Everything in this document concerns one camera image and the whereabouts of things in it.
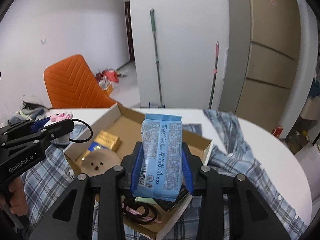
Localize light blue tissue pack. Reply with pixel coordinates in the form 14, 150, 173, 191
133, 114, 183, 202

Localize person left hand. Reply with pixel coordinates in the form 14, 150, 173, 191
6, 177, 28, 217

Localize clear plastic bag clutter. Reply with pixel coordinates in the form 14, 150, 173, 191
1, 95, 50, 128

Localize shallow cardboard box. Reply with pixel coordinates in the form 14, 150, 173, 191
64, 105, 212, 239

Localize yellow snack box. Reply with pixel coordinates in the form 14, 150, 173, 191
93, 130, 121, 152

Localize round beige plush face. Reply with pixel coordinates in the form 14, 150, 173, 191
80, 148, 121, 177

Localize green paper card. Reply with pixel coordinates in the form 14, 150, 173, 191
135, 197, 157, 205

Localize black small box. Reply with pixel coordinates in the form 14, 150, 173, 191
153, 184, 189, 212

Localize blue plaid shirt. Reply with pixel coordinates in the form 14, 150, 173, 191
18, 109, 307, 239

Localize blue yellow small packet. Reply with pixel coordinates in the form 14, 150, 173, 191
81, 141, 106, 161

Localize orange chair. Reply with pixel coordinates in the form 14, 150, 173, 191
43, 54, 117, 109

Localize red trash pile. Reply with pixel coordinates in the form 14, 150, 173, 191
94, 69, 127, 90

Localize dark brown door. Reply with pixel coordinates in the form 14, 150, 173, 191
124, 1, 135, 61

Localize gold refrigerator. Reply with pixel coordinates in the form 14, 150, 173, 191
219, 0, 300, 131

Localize black hair tie cords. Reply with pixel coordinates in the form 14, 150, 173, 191
121, 197, 163, 225

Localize wall light switch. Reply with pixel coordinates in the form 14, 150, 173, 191
41, 38, 47, 45

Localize pink handled broom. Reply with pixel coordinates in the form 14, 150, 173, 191
208, 41, 220, 109

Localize green handled mop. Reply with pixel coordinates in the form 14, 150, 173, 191
150, 8, 165, 108

